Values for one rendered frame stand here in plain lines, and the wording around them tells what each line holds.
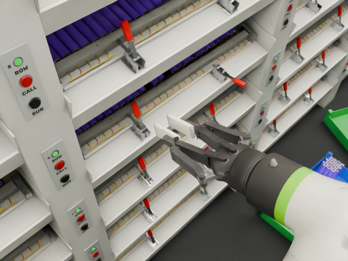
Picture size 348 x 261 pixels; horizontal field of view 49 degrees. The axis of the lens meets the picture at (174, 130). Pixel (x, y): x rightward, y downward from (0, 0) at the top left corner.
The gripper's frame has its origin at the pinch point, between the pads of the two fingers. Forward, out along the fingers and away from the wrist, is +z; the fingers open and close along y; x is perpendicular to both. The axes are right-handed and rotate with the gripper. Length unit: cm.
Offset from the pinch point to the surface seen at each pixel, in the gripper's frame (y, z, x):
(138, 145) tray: -2.5, 11.1, -8.1
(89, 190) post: -16.7, 11.0, -9.8
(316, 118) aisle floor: 106, 28, -82
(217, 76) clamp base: 25.7, 12.3, -6.4
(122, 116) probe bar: -1.4, 16.0, -2.6
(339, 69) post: 115, 23, -57
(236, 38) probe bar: 38.4, 16.0, -2.5
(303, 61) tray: 72, 16, -28
